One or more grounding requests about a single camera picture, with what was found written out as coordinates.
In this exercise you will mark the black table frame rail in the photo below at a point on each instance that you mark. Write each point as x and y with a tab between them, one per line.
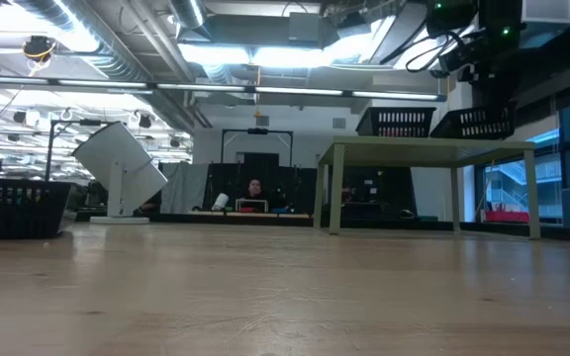
216	222

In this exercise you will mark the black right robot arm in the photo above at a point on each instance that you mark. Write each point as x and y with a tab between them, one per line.
493	20

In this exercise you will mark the grey metal stand frame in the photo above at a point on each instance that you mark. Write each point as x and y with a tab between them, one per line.
49	148

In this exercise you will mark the long linear ceiling light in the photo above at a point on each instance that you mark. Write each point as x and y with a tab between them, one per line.
295	91

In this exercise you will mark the red bin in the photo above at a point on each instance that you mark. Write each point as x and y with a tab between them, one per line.
505	216

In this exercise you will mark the wooden workbench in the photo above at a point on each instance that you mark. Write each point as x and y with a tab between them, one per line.
250	214

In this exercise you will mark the grey cloth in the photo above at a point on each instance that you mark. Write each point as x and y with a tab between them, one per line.
186	183

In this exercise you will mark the grey ceiling box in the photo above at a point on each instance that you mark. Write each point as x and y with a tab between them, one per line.
305	27

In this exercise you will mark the round silver ventilation duct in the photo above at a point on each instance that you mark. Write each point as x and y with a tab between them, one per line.
188	12

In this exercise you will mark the black gantry frame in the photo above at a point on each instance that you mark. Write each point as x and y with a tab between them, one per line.
257	131

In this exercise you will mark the green perforated metal shelf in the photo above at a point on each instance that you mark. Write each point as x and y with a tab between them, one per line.
413	151

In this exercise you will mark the black curtain partition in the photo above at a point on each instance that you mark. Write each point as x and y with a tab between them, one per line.
290	183

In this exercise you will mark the person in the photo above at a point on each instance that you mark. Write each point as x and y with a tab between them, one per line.
255	190

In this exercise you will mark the black slotted plastic basket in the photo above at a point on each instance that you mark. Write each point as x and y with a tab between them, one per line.
396	121
18	212
473	129

